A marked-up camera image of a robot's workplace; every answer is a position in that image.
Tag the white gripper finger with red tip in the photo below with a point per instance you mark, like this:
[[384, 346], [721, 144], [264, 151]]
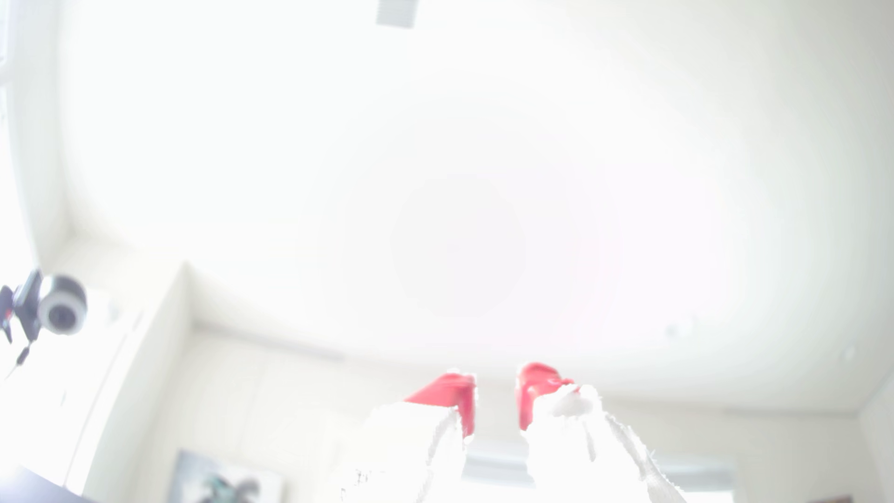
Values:
[[580, 454], [408, 447]]

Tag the grey webcam with black clip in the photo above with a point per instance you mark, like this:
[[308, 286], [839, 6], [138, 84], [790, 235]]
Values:
[[61, 305]]

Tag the grey ceiling vent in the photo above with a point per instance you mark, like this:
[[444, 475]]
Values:
[[397, 12]]

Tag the framed wall picture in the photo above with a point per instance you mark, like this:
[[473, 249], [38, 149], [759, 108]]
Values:
[[223, 482]]

